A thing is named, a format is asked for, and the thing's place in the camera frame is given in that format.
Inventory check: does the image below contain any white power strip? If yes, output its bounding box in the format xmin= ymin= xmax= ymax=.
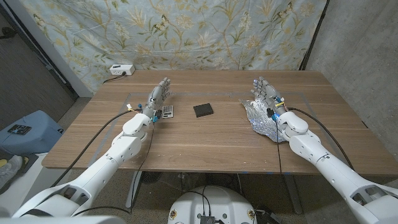
xmin=109 ymin=64 xmax=136 ymax=77

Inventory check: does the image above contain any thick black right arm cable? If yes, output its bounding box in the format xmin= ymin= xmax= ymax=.
xmin=287 ymin=107 xmax=355 ymax=171

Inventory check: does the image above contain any black round fan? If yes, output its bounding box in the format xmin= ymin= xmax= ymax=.
xmin=143 ymin=171 xmax=162 ymax=184

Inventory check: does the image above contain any crinkled aluminum foil roll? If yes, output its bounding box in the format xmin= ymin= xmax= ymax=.
xmin=239 ymin=98 xmax=289 ymax=143

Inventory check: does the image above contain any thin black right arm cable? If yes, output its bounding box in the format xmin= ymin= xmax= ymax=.
xmin=275 ymin=119 xmax=283 ymax=175

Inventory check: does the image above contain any black power adapter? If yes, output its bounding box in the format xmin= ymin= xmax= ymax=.
xmin=254 ymin=208 xmax=280 ymax=224

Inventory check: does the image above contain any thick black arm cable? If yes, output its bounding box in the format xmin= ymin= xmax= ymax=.
xmin=287 ymin=107 xmax=355 ymax=171
xmin=50 ymin=108 xmax=142 ymax=188

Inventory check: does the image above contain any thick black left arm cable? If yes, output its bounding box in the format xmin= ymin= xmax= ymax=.
xmin=50 ymin=108 xmax=142 ymax=188

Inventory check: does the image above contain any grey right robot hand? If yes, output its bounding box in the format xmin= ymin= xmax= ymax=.
xmin=251 ymin=76 xmax=288 ymax=117

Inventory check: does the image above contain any floral printed backdrop cloth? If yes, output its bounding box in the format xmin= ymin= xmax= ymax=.
xmin=18 ymin=0 xmax=329 ymax=94

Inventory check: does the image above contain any black printed card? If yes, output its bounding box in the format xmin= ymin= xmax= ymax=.
xmin=7 ymin=124 xmax=32 ymax=136

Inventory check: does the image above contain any blue plastic bin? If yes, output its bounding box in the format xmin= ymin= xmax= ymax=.
xmin=0 ymin=110 xmax=65 ymax=156

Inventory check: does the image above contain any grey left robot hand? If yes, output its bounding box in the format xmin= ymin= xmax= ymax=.
xmin=142 ymin=77 xmax=172 ymax=118

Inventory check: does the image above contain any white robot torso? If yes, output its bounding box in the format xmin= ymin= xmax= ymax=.
xmin=167 ymin=185 xmax=257 ymax=224

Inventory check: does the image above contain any black foam block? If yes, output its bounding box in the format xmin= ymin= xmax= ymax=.
xmin=193 ymin=103 xmax=215 ymax=118

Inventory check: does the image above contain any black power strip cord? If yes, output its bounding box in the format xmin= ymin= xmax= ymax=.
xmin=103 ymin=72 xmax=127 ymax=84

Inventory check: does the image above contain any grey sneaker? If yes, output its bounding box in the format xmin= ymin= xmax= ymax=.
xmin=0 ymin=154 xmax=25 ymax=189

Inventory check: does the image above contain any white table leg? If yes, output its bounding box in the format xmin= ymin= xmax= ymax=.
xmin=284 ymin=174 xmax=303 ymax=215
xmin=125 ymin=170 xmax=142 ymax=208

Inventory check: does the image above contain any black torso cable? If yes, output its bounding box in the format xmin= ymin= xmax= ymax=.
xmin=185 ymin=185 xmax=213 ymax=216

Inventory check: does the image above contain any black backdrop pole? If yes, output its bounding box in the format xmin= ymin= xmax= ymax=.
xmin=298 ymin=0 xmax=330 ymax=71

